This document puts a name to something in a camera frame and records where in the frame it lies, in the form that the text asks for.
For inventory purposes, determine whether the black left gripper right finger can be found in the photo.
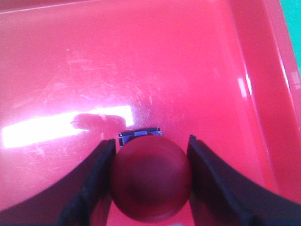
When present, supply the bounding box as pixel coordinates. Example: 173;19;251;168
187;136;301;226

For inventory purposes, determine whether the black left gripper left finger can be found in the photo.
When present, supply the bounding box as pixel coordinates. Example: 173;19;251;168
0;139;116;226

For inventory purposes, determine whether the red mushroom push button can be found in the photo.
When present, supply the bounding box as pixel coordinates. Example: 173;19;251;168
110;128;192;223

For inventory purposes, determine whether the red plastic tray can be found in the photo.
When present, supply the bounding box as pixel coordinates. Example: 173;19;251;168
0;0;301;211

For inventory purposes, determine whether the green plastic tray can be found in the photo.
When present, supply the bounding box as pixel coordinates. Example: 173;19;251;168
280;0;301;67

